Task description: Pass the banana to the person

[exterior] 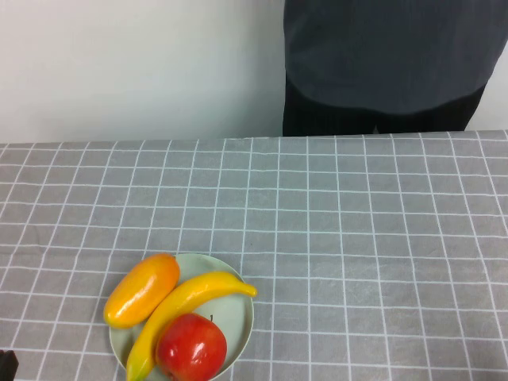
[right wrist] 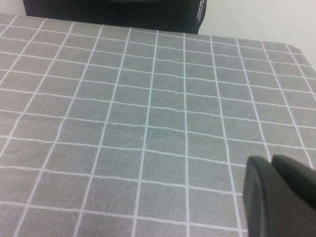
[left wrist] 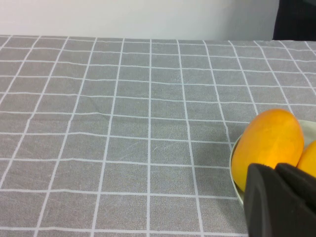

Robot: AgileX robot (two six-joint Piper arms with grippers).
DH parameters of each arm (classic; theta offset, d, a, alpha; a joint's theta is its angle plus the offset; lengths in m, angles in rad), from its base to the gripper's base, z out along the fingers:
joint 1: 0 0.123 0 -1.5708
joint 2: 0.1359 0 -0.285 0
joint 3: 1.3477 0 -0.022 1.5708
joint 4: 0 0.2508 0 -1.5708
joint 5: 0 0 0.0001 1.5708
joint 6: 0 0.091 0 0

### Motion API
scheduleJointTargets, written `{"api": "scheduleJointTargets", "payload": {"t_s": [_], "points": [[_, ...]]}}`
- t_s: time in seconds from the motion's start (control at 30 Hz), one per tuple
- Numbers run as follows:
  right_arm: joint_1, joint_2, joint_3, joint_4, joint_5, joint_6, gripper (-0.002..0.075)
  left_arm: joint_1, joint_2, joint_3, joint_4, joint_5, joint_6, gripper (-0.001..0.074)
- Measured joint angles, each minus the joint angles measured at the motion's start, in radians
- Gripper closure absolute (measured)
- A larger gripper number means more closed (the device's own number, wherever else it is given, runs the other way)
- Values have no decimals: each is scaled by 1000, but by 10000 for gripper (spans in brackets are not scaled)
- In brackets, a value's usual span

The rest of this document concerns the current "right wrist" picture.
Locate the grey white-checked tablecloth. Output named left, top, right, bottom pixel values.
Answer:
left=0, top=12, right=316, bottom=237

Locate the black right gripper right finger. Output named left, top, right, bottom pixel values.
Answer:
left=271, top=154, right=316, bottom=190

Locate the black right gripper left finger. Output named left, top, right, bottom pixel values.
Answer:
left=242, top=156, right=316, bottom=237

